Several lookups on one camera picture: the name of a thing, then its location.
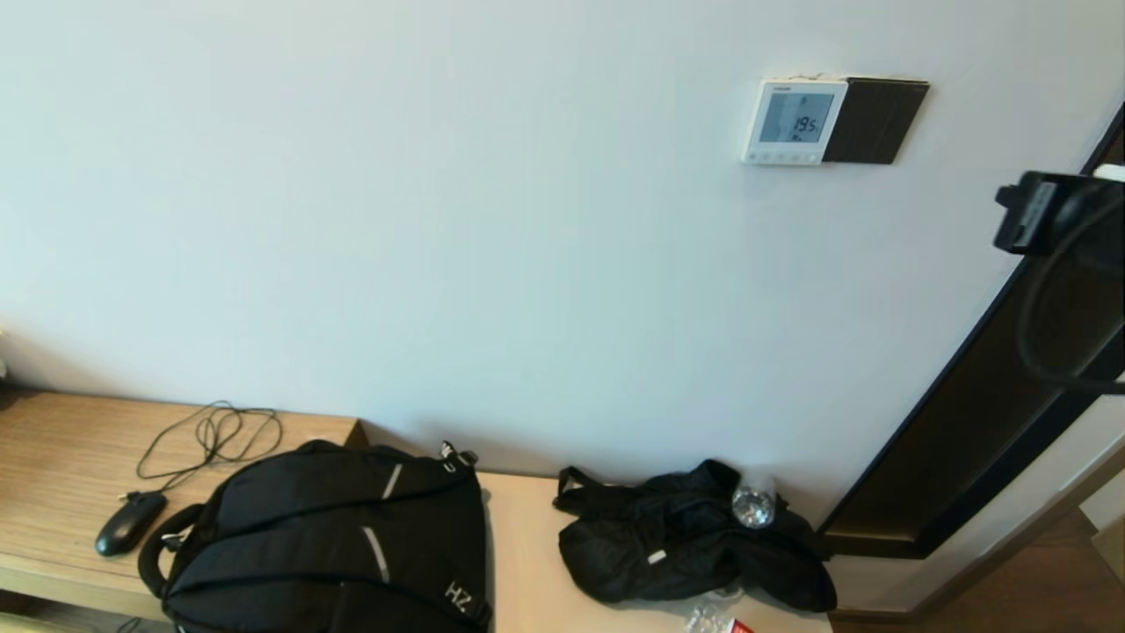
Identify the black wall switch panel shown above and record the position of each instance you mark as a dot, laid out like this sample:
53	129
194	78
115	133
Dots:
879	120

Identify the crumpled plastic wrapper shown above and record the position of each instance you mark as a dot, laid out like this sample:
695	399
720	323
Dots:
707	620

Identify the clear empty plastic bottle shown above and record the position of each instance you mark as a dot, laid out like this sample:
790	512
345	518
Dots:
752	507

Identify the dark brown door frame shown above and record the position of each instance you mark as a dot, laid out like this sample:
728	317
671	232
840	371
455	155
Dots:
967	440

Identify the white wall thermostat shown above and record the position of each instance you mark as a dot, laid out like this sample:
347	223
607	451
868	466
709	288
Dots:
794	116

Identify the black crumpled cloth bag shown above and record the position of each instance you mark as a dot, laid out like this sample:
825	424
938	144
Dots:
650	536

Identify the black backpack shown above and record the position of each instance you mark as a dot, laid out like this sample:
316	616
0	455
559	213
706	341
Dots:
334	545

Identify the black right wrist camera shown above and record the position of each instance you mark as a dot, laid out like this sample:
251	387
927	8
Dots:
1028	215

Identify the black computer mouse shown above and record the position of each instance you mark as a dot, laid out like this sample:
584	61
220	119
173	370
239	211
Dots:
130	524

